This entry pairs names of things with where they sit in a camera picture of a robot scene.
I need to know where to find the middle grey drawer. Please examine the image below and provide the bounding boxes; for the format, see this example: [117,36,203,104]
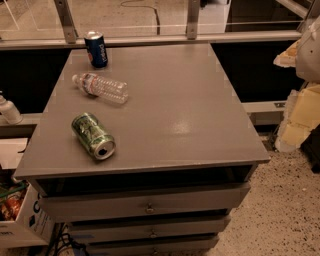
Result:
[69,214,230,243]

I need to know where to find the clear plastic water bottle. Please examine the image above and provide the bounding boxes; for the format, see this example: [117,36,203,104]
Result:
[72,73,129,104]

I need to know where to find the metal window frame rail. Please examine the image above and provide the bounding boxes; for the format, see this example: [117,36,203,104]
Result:
[0,0,319,50]

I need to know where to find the white spray bottle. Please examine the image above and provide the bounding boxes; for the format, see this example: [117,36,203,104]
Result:
[0,92,23,124]

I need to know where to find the grey drawer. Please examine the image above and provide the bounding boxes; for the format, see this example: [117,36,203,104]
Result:
[69,214,230,243]
[39,182,250,223]
[87,235,218,256]

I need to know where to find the blue Pepsi can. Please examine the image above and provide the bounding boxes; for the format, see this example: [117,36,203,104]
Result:
[84,31,108,69]

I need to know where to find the grey drawer cabinet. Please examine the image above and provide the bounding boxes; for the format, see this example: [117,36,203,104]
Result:
[13,43,271,256]

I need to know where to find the bottom grey drawer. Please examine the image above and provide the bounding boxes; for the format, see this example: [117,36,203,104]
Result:
[87,235,218,256]

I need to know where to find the green soda can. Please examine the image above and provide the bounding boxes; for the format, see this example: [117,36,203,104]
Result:
[71,112,116,160]

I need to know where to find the snack packets in box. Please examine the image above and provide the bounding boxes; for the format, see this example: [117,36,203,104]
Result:
[0,175,28,221]

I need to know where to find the white cardboard box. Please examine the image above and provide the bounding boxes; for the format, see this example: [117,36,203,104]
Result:
[0,138,56,249]

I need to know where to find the black floor cables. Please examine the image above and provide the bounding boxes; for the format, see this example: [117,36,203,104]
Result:
[44,223,89,256]

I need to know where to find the top grey drawer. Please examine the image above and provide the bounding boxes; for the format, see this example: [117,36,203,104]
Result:
[39,182,250,223]

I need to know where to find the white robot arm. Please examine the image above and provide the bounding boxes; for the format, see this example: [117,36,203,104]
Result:
[273,16,320,83]

